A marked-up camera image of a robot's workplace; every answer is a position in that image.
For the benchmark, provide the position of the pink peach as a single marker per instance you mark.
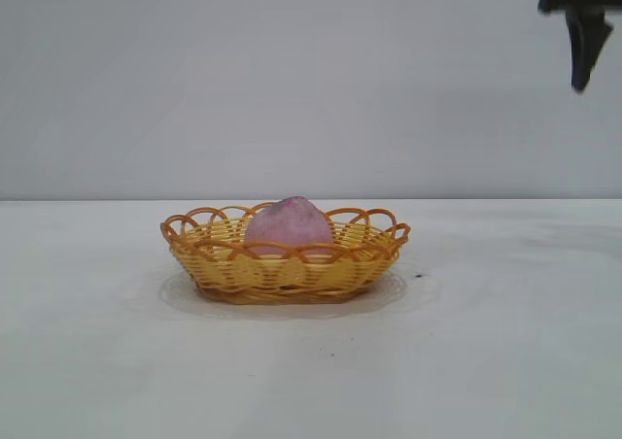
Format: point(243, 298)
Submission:
point(289, 227)

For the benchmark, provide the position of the yellow woven wicker basket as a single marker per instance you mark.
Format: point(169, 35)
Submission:
point(291, 274)

